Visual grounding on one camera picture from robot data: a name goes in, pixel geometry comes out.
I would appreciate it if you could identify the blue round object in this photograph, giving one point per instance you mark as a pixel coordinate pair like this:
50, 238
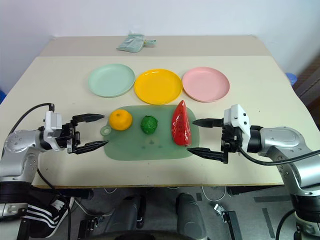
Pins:
291, 78

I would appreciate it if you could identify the pink plate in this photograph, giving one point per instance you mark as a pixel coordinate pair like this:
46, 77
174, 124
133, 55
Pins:
205, 84

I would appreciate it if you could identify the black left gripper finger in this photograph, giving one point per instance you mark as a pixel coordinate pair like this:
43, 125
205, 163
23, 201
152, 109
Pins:
88, 117
91, 146

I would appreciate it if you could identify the dark rounded left robot leg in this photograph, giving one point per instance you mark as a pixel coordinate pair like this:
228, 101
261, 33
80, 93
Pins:
128, 217

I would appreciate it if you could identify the folded light green cloth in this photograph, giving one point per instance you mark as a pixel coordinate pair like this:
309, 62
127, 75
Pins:
131, 43

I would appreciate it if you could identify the dark rounded robot leg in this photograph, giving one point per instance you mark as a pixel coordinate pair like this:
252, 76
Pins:
128, 217
190, 215

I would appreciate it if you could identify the yellow plate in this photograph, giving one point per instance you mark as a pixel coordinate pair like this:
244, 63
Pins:
158, 86

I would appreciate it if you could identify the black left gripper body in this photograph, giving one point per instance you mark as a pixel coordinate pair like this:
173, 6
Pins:
67, 136

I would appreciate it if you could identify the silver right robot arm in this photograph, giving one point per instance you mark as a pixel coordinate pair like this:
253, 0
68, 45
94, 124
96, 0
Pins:
287, 145

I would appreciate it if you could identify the green cutting board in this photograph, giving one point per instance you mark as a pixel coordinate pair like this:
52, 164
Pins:
150, 146

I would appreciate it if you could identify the dark rounded right robot leg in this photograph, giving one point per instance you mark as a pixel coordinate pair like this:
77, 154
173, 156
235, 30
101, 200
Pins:
190, 215

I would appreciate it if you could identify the red watermelon slice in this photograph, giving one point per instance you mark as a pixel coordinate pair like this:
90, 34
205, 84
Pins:
181, 125

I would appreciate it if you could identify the black white striped sneaker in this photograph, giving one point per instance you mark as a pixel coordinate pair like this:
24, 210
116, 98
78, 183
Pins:
47, 212

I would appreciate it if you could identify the light green plate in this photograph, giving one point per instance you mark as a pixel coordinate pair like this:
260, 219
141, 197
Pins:
111, 80

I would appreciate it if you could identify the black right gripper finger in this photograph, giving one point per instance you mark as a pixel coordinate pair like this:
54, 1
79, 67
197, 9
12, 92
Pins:
210, 153
207, 122

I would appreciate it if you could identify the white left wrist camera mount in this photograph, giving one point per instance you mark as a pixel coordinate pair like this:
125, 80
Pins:
52, 127

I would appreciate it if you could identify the green broccoli toy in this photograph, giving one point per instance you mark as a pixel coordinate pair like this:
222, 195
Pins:
149, 124

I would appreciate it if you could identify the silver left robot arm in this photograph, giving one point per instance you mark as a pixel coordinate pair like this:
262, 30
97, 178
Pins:
18, 147

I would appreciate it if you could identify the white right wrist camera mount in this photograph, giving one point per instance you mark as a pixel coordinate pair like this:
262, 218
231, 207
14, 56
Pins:
238, 120

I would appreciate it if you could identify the orange mandarin fruit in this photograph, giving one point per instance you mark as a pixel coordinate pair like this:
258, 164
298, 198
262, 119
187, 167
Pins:
120, 120

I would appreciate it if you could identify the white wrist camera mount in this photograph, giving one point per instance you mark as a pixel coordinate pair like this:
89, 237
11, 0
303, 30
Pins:
238, 120
52, 127

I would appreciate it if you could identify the blue object at wall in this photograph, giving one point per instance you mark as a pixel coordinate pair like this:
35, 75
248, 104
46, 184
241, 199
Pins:
2, 95

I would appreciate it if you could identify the black metal floor bracket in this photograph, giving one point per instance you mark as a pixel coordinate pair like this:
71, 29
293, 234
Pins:
228, 220

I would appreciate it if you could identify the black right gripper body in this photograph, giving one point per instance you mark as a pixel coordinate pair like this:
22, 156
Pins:
231, 140

